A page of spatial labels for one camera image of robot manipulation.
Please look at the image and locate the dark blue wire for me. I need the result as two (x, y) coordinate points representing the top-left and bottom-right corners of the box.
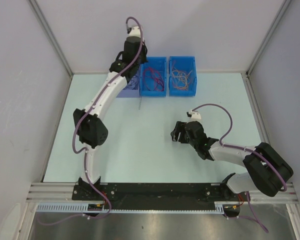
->
(126, 76), (140, 91)

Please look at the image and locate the yellow wire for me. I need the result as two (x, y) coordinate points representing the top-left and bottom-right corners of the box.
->
(171, 66), (191, 87)

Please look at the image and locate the orange wire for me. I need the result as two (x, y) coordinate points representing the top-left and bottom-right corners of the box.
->
(171, 59), (195, 88)

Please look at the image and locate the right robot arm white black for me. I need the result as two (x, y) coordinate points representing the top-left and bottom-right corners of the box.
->
(170, 121), (294, 201)

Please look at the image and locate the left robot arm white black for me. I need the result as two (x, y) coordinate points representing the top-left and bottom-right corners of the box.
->
(72, 36), (148, 200)

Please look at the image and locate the blue bin middle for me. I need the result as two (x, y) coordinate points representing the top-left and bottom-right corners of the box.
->
(139, 56), (167, 97)

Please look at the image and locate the blue bin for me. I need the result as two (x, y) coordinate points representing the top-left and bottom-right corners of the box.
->
(139, 56), (167, 97)
(168, 56), (197, 97)

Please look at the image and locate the lavender plastic bin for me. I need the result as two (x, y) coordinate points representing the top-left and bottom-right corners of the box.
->
(117, 71), (140, 98)

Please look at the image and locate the blue bin right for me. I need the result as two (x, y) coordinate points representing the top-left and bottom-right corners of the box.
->
(168, 56), (197, 97)

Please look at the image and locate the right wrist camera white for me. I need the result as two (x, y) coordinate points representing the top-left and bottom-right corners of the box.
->
(186, 111), (202, 122)

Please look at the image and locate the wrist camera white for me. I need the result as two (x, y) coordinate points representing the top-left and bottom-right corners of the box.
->
(126, 25), (143, 38)
(186, 111), (202, 122)

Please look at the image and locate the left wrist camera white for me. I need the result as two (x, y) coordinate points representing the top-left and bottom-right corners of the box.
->
(126, 25), (143, 38)

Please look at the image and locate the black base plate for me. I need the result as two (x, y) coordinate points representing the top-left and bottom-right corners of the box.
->
(72, 182), (243, 211)

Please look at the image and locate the right aluminium table rail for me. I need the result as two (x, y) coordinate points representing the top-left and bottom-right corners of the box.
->
(241, 72), (271, 144)

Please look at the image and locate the left aluminium frame post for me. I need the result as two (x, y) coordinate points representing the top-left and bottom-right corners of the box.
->
(27, 0), (74, 78)

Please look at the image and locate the aluminium frame post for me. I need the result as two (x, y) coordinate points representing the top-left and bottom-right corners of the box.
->
(27, 0), (74, 78)
(245, 0), (294, 77)

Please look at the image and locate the white slotted cable duct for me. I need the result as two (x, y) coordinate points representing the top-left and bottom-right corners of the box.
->
(36, 201), (227, 215)

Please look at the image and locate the front aluminium rail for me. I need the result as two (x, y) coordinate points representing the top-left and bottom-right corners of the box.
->
(26, 182), (299, 204)

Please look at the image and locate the right aluminium frame post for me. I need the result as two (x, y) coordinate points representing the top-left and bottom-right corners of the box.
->
(245, 0), (294, 77)

